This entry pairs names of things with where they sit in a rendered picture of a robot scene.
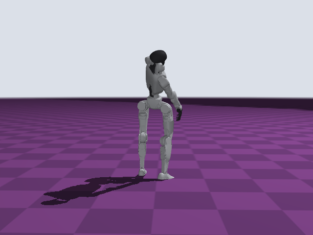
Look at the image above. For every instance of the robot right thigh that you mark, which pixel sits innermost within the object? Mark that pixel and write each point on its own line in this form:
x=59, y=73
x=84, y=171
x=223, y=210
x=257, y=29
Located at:
x=168, y=122

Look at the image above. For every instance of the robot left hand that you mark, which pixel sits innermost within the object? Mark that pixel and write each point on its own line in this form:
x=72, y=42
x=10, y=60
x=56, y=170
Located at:
x=150, y=90

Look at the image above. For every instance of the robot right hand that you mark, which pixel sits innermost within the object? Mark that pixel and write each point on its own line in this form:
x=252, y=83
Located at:
x=179, y=115

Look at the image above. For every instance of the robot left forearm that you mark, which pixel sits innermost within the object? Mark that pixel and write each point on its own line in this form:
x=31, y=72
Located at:
x=156, y=70

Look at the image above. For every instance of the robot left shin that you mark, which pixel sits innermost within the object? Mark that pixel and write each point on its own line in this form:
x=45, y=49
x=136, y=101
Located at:
x=141, y=152

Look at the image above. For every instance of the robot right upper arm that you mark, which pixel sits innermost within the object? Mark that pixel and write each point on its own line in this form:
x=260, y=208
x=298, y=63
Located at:
x=164, y=83

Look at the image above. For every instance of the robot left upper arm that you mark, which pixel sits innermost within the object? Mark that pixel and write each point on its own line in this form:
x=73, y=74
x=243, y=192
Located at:
x=160, y=65

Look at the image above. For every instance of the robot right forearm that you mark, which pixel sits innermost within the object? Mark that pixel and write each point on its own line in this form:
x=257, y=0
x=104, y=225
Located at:
x=175, y=101

